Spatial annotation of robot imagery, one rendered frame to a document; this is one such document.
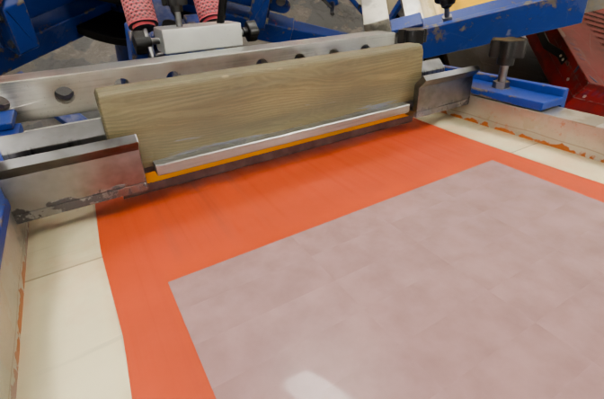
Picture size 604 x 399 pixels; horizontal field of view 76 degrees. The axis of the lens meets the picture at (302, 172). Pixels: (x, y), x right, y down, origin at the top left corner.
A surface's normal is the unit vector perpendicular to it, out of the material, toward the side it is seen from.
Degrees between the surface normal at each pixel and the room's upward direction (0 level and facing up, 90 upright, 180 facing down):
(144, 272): 32
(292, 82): 56
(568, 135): 90
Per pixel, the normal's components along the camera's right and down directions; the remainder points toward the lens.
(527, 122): -0.86, 0.26
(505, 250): -0.04, -0.90
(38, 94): 0.51, 0.36
